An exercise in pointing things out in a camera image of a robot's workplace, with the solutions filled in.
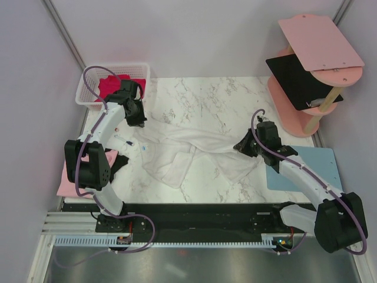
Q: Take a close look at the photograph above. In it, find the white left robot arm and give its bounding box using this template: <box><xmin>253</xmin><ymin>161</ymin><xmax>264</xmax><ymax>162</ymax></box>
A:
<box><xmin>64</xmin><ymin>80</ymin><xmax>147</xmax><ymax>232</ymax></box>

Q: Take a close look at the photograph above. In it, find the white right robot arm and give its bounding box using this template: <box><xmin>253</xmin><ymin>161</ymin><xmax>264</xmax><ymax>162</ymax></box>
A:
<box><xmin>233</xmin><ymin>121</ymin><xmax>368</xmax><ymax>255</ymax></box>

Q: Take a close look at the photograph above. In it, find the red t shirt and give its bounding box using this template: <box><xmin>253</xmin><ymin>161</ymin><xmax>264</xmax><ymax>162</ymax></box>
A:
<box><xmin>98</xmin><ymin>74</ymin><xmax>147</xmax><ymax>98</ymax></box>

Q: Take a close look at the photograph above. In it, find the white plastic basket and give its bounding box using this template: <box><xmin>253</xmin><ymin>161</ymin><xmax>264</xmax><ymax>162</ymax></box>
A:
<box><xmin>75</xmin><ymin>62</ymin><xmax>150</xmax><ymax>111</ymax></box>

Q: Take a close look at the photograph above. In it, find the black t shirt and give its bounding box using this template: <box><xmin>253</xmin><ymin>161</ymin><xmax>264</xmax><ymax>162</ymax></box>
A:
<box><xmin>105</xmin><ymin>149</ymin><xmax>129</xmax><ymax>183</ymax></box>

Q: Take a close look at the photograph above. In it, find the black square sheet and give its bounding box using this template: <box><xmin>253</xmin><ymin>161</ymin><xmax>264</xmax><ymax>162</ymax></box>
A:
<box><xmin>266</xmin><ymin>54</ymin><xmax>333</xmax><ymax>111</ymax></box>

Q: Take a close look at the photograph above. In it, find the light blue mat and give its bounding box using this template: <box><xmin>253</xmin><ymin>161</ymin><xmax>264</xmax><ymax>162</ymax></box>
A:
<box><xmin>266</xmin><ymin>146</ymin><xmax>343</xmax><ymax>192</ymax></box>

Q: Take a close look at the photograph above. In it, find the pink wooden shelf stand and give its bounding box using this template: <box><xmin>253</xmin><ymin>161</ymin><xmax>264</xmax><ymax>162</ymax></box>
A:
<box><xmin>267</xmin><ymin>14</ymin><xmax>365</xmax><ymax>137</ymax></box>

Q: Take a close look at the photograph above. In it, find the pink t shirt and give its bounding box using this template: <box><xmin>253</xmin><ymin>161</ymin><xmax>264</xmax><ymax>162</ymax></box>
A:
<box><xmin>57</xmin><ymin>149</ymin><xmax>118</xmax><ymax>199</ymax></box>

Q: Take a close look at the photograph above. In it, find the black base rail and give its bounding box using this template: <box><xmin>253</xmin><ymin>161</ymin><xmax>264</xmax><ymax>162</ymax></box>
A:
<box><xmin>62</xmin><ymin>203</ymin><xmax>301</xmax><ymax>242</ymax></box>

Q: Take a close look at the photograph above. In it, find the white slotted cable duct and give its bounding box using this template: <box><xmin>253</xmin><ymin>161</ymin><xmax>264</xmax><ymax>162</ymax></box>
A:
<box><xmin>54</xmin><ymin>235</ymin><xmax>292</xmax><ymax>248</ymax></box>

